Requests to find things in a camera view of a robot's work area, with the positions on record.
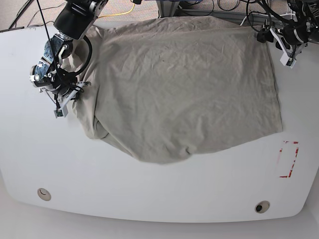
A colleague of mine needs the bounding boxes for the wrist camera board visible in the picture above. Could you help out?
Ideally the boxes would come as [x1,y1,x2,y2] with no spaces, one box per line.
[280,52,296,69]
[54,106,68,118]

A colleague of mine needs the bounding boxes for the red tape rectangle marking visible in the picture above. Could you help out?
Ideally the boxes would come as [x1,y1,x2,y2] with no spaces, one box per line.
[277,141,300,178]

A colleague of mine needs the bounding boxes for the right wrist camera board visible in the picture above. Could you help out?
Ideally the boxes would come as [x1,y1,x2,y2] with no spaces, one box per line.
[54,106,68,118]

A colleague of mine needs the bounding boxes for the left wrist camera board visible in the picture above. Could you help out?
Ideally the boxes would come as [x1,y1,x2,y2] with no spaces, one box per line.
[280,52,296,69]

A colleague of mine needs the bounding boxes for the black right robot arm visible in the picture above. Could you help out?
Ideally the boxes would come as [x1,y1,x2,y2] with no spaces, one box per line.
[29,0,108,118]

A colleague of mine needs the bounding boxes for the aluminium frame rail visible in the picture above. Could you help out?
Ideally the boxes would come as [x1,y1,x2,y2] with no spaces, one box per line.
[157,0,290,28]

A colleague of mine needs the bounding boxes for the black coiled cables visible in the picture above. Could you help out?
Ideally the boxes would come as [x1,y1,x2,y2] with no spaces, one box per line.
[216,0,297,33]

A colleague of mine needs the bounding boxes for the left round table grommet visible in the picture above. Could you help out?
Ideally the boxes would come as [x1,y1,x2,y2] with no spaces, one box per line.
[37,188,51,202]

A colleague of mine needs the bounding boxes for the round table grommet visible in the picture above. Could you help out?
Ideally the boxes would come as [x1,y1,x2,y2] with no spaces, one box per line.
[255,201,270,214]
[37,188,51,202]

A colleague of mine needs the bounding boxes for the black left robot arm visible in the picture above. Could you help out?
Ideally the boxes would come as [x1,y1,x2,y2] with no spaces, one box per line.
[257,0,319,67]

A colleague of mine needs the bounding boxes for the beige grey t-shirt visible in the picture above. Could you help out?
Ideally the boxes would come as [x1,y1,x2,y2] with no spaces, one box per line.
[72,16,283,164]

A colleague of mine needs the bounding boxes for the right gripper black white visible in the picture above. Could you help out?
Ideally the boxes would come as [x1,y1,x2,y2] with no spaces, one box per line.
[38,81,91,110]

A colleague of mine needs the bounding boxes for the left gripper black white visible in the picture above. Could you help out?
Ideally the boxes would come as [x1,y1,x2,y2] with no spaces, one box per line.
[257,21,309,59]

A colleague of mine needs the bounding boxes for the right round table grommet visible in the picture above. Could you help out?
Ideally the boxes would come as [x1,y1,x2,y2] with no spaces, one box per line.
[255,201,270,214]

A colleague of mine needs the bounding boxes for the yellow cable on floor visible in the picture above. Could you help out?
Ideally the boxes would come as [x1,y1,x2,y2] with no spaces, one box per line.
[98,2,136,19]

